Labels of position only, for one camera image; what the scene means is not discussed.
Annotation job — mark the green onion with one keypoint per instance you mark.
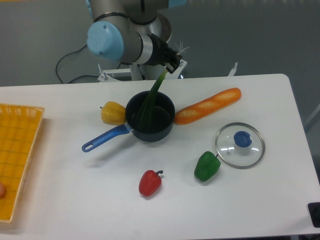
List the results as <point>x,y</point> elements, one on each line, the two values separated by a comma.
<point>144,118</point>

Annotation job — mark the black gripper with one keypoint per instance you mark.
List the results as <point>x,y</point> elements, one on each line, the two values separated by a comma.
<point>164,55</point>

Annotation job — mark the dark pot blue handle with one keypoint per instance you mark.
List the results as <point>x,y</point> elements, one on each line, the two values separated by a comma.
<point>164,116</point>

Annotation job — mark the black object table corner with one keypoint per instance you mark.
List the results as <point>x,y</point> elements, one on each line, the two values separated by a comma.
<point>314,212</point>

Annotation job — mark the green bell pepper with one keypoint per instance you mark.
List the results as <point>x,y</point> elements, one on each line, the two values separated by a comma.
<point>207,166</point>

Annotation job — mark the orange baguette bread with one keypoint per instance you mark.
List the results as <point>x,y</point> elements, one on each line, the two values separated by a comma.
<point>207,106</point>

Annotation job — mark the peach object in basket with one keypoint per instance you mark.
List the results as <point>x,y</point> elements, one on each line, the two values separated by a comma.
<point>2,190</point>

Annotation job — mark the yellow bell pepper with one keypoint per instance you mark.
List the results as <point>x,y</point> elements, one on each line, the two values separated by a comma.
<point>113,113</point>

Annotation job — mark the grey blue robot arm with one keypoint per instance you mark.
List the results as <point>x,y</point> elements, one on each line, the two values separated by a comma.
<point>110,36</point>

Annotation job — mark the yellow woven basket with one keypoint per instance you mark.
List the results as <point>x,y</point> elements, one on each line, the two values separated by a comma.
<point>19,127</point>

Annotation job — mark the glass lid blue knob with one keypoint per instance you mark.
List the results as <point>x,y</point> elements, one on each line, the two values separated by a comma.
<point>240,145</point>

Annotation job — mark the red bell pepper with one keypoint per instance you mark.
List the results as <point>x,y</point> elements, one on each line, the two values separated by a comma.
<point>150,182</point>

